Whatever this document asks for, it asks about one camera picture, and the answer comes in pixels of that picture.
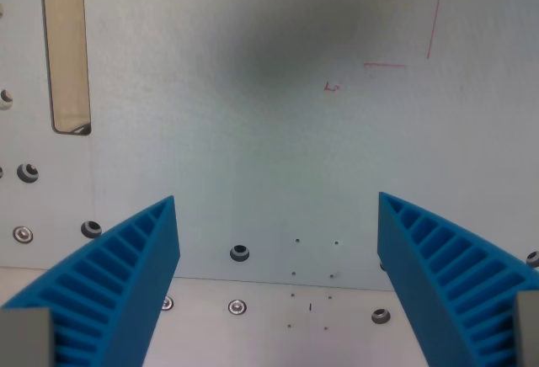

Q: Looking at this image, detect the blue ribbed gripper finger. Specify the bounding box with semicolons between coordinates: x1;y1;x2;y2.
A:
376;191;539;367
0;194;182;367

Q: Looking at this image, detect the dark countersunk bolt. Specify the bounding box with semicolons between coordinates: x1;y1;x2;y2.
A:
16;163;40;184

